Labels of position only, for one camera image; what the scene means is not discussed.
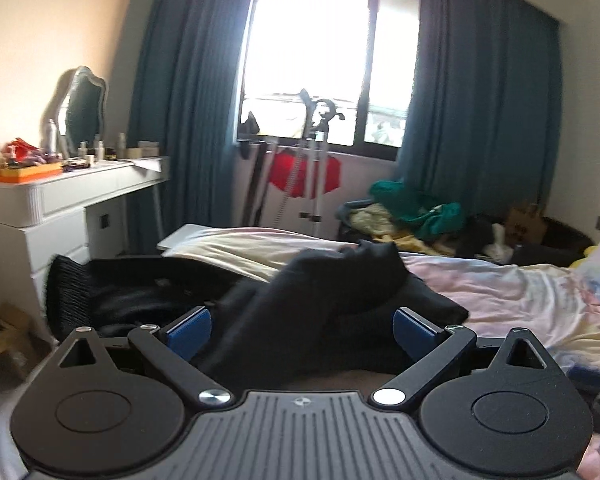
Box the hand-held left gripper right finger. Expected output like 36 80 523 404
371 307 566 407

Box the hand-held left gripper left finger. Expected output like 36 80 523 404
57 306 232 407

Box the black drawstring garment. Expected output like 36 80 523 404
45 240 471 378

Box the metal clothes drying rack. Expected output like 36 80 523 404
237 89 346 235

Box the bed with pastel sheet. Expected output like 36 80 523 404
157 225 600 376

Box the yellow cloth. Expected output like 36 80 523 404
350 204 431 255

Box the green garment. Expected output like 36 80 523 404
370 180 466 241

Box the dark laundry basket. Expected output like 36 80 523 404
337 199 381 246

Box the brown paper bag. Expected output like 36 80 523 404
505 203 548 246

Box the black armchair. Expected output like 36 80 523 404
455 212 594 266

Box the white vanity desk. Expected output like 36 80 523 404
0 155 171 336

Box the yellow plush toy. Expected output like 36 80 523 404
569 245 597 268

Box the red garment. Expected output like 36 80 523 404
267 150 342 196

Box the cardboard box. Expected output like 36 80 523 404
0 304 37 363

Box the teal curtain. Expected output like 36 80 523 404
395 0 564 223
127 0 261 256

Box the orange tray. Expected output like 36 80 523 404
0 162 64 184

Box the silver spray bottle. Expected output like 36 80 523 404
45 119 61 157

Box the silver framed vanity mirror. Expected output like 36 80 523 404
42 66 110 158

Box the window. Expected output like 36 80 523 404
235 0 423 162

